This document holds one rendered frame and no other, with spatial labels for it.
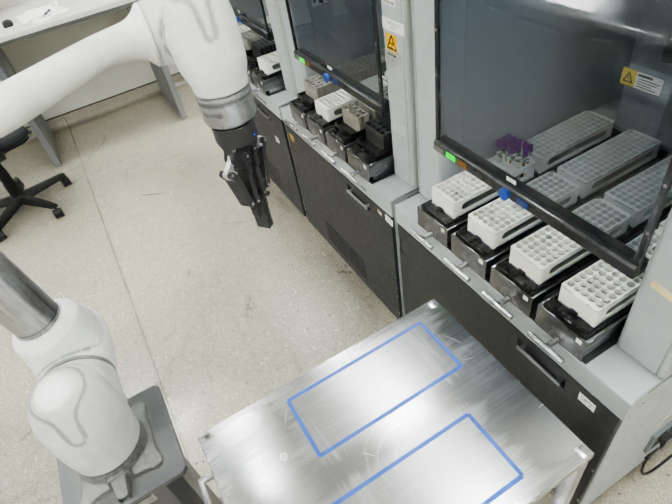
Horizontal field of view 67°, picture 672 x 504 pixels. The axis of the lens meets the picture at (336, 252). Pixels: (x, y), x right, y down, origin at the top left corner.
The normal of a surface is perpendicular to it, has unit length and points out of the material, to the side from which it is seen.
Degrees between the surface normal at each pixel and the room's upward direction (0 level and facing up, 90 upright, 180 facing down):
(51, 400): 6
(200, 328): 0
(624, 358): 0
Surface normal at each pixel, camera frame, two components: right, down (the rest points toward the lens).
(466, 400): -0.14, -0.72
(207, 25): 0.40, 0.46
